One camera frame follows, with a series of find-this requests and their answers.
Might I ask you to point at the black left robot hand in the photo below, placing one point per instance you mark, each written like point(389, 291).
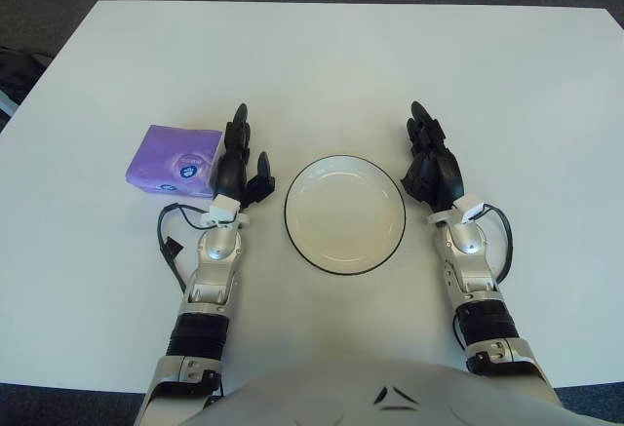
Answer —
point(231, 172)

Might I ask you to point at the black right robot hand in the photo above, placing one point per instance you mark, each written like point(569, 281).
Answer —
point(439, 172)

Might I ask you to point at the purple tissue paper pack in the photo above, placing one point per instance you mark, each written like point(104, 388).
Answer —
point(166, 153)

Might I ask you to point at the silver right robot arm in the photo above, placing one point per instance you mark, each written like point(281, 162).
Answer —
point(468, 238)

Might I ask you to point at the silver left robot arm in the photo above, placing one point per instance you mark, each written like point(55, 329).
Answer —
point(219, 245)

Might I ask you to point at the white plate with black rim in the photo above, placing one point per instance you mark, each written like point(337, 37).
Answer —
point(341, 211)

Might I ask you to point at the black bag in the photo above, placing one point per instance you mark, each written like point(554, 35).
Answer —
point(14, 70)

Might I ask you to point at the silver robot torso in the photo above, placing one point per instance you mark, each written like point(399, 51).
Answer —
point(341, 397)

